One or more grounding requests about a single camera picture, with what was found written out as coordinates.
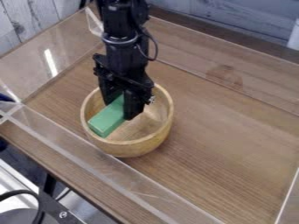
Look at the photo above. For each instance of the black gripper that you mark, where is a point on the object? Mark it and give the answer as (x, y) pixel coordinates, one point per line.
(121, 71)

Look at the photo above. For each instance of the green rectangular block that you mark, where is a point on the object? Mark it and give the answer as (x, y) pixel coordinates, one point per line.
(106, 121)

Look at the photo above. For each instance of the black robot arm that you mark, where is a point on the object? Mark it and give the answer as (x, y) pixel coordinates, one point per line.
(125, 17)

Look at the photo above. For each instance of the brown wooden bowl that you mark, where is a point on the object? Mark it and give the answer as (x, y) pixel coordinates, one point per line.
(135, 137)

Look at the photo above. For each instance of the black table leg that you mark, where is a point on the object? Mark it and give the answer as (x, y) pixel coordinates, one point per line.
(50, 184)

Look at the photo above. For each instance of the clear acrylic tray walls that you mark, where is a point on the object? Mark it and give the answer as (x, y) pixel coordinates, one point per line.
(185, 142)

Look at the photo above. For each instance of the black metal bracket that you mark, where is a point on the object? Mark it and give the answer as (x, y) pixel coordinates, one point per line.
(57, 214)

